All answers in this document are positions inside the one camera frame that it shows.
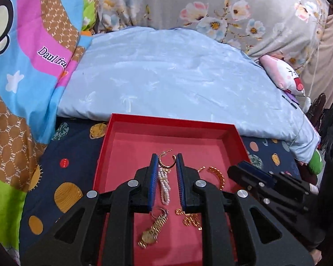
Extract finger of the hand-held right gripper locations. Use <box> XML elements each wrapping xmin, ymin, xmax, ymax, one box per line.
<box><xmin>237</xmin><ymin>160</ymin><xmax>308</xmax><ymax>197</ymax></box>
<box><xmin>228</xmin><ymin>166</ymin><xmax>303</xmax><ymax>217</ymax></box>

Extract grey floral cloth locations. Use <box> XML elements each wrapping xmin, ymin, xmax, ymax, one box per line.
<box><xmin>96</xmin><ymin>0</ymin><xmax>329</xmax><ymax>70</ymax></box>

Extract gold wrist watch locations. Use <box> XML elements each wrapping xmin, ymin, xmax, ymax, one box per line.
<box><xmin>138</xmin><ymin>209</ymin><xmax>169</xmax><ymax>249</ymax></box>

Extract gold hoop earring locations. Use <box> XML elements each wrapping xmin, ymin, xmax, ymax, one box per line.
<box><xmin>158</xmin><ymin>149</ymin><xmax>177</xmax><ymax>169</ymax></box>

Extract silver hoop earring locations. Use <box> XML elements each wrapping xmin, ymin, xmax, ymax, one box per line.
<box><xmin>151</xmin><ymin>207</ymin><xmax>167</xmax><ymax>219</ymax></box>

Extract colourful cartoon monkey blanket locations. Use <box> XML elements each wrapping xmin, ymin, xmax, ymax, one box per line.
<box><xmin>0</xmin><ymin>0</ymin><xmax>100</xmax><ymax>266</ymax></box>

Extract green plush toy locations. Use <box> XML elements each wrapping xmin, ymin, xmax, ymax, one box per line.
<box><xmin>307</xmin><ymin>148</ymin><xmax>323</xmax><ymax>174</ymax></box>

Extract gold chain bracelet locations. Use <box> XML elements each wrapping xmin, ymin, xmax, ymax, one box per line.
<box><xmin>175</xmin><ymin>208</ymin><xmax>203</xmax><ymax>231</ymax></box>

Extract gold bangle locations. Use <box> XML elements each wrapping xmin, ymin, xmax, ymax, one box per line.
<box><xmin>197</xmin><ymin>166</ymin><xmax>226</xmax><ymax>192</ymax></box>

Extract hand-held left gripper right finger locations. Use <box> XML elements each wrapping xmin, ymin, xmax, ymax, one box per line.
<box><xmin>176</xmin><ymin>152</ymin><xmax>314</xmax><ymax>266</ymax></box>

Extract red cardboard box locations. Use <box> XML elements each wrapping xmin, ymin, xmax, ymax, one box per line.
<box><xmin>93</xmin><ymin>113</ymin><xmax>252</xmax><ymax>266</ymax></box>

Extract pink plush pillow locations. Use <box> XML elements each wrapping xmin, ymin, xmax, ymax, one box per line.
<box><xmin>259</xmin><ymin>54</ymin><xmax>306</xmax><ymax>97</ymax></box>

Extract light blue pillow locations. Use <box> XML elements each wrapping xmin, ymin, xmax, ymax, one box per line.
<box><xmin>57</xmin><ymin>27</ymin><xmax>321</xmax><ymax>162</ymax></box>

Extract white pearl bracelet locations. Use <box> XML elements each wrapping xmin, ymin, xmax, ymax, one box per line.
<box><xmin>158</xmin><ymin>168</ymin><xmax>171</xmax><ymax>204</ymax></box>

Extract navy planet print blanket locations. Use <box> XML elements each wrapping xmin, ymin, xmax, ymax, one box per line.
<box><xmin>19</xmin><ymin>116</ymin><xmax>303</xmax><ymax>266</ymax></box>

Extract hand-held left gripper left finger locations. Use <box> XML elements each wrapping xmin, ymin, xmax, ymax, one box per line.
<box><xmin>21</xmin><ymin>153</ymin><xmax>159</xmax><ymax>266</ymax></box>

